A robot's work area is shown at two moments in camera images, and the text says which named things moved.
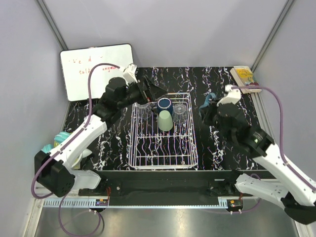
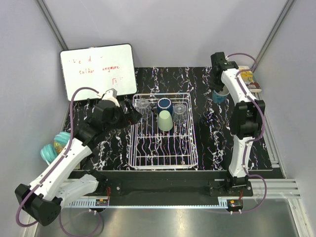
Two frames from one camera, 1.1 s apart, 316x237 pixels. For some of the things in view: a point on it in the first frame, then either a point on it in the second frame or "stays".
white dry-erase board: (76, 64) stays
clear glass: (142, 112) stays
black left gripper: (153, 93) to (133, 116)
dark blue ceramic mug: (164, 104) stays
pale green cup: (165, 123) stays
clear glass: (179, 113) stays
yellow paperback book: (243, 76) stays
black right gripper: (206, 112) to (214, 87)
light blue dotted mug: (210, 96) to (218, 98)
